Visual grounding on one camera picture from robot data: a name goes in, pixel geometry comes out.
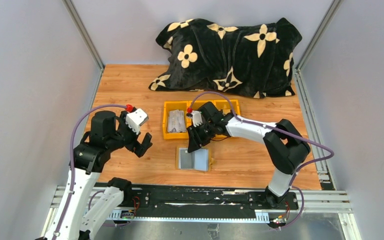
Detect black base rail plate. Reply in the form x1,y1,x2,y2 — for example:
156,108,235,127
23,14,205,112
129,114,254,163
120,184,299,220

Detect aluminium frame post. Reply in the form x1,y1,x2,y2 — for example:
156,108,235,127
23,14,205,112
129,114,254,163
295,0,343,72
62,0,105,72

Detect black floral blanket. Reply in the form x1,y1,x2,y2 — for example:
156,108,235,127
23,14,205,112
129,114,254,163
148,18,302,99

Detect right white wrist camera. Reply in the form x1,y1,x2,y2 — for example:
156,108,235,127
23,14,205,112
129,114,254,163
191,110,203,128

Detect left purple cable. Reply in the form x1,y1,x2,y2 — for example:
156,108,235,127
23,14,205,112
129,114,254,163
51,103,135,240

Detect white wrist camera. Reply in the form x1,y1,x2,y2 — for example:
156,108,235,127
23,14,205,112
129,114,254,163
191,110,203,128
125,108,149,135

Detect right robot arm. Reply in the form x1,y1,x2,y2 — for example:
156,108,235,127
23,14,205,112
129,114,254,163
186,101,311,208

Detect aluminium frame post right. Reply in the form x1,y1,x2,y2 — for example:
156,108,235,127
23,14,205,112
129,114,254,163
295,0,343,72

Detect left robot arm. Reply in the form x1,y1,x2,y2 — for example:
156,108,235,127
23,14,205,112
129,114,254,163
42,105,153,240

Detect aluminium frame post left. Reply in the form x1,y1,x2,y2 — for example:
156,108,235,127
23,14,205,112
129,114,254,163
62,0,105,72

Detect yellow three-compartment bin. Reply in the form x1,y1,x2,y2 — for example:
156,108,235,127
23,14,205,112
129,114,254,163
162,99,242,140

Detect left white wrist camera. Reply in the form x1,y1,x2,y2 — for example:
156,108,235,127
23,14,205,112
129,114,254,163
125,108,149,135

